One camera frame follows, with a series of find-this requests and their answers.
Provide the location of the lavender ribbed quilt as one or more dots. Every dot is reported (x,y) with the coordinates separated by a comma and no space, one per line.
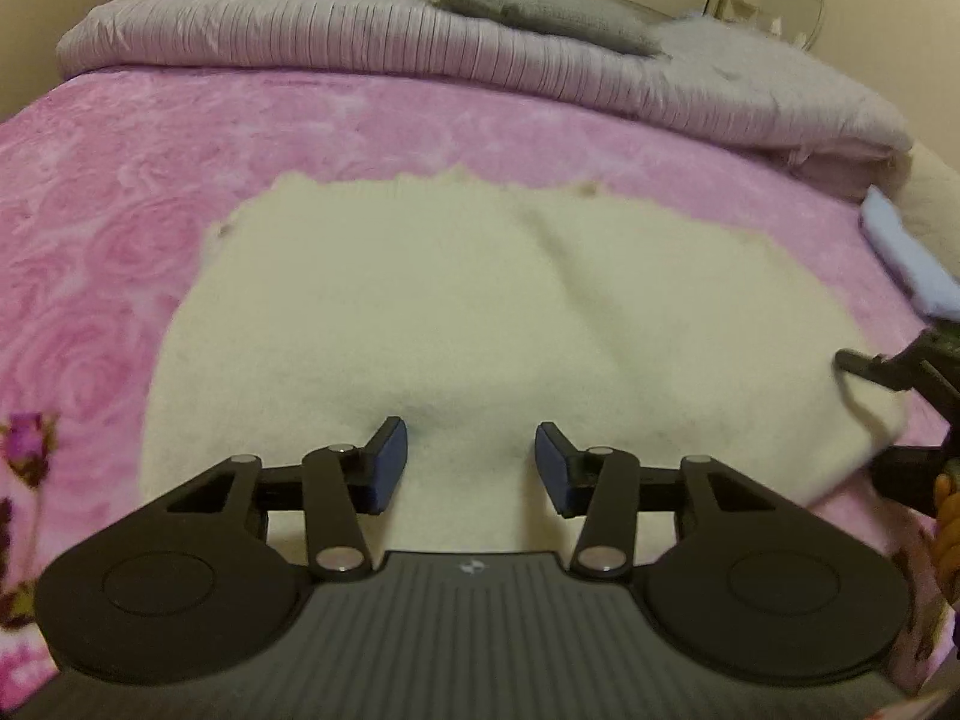
(375,37)

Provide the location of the light blue cloth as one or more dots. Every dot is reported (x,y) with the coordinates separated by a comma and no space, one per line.
(911,255)

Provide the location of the cream fluffy blanket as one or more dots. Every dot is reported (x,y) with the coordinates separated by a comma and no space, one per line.
(934,195)

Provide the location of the cream knit sweater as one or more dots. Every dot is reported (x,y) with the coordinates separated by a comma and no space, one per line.
(465,315)

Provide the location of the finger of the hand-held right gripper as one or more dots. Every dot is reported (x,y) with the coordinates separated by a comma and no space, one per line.
(885,369)
(907,476)

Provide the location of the round mirror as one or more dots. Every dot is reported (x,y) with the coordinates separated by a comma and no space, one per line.
(795,0)

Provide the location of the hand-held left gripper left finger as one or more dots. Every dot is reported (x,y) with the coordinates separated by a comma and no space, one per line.
(388,465)

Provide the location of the grey pillow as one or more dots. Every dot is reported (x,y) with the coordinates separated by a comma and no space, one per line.
(540,4)

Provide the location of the person's right hand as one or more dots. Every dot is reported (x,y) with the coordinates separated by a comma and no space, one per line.
(948,532)

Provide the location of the pink floral blanket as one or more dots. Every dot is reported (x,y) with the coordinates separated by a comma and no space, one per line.
(112,202)

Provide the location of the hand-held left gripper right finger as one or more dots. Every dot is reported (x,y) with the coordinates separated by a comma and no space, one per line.
(553,469)

